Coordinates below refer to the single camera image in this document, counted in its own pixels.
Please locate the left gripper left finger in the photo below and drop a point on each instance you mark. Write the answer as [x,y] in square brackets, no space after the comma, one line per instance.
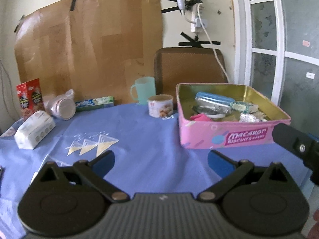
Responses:
[83,181]

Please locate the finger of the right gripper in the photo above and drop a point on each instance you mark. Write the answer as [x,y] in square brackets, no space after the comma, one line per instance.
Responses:
[292,140]

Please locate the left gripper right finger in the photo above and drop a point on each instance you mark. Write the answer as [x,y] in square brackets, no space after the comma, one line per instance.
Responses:
[236,180]

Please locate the pink soft cloth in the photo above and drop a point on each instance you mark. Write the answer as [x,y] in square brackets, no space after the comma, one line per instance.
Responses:
[201,117]

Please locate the blue glasses case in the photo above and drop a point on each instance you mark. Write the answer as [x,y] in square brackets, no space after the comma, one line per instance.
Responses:
[215,98]

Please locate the clear plastic case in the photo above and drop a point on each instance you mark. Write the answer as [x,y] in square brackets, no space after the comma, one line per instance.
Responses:
[213,108]

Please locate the white orange soft item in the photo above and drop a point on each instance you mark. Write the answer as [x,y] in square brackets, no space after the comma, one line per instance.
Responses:
[251,118]

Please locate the clear tape roll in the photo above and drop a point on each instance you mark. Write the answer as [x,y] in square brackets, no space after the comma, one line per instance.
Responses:
[216,116]

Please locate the white tissue pack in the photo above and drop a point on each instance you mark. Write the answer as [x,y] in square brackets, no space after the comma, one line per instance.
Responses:
[244,107]

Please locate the blue tablecloth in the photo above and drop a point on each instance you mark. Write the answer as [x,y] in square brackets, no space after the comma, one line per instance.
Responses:
[149,157]

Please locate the pink macaron biscuit tin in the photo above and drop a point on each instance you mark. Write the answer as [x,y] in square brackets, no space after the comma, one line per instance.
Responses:
[229,131]

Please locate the green toothpaste box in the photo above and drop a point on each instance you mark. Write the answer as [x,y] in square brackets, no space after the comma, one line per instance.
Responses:
[96,103]

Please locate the dark green tape dispenser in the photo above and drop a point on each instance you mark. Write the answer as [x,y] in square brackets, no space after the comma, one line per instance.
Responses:
[199,109]

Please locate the large white tissue package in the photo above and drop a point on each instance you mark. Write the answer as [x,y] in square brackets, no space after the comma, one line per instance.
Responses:
[34,130]

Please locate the round cookie tub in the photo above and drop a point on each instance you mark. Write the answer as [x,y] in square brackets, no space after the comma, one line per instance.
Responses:
[160,106]

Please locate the mint green plastic mug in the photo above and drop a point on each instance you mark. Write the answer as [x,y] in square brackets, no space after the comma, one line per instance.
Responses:
[143,89]

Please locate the red snack box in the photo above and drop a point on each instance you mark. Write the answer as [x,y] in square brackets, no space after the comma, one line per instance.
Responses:
[30,98]

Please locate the brown woven tray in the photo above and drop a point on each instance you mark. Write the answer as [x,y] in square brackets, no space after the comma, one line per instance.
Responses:
[173,66]

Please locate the brown cardboard sheet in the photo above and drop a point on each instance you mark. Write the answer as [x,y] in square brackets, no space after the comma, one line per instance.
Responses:
[95,47]

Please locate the white window frame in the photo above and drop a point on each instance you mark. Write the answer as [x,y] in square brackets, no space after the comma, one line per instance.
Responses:
[276,48]

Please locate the white wall power adapter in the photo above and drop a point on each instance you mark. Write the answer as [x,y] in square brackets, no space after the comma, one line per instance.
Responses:
[198,22]

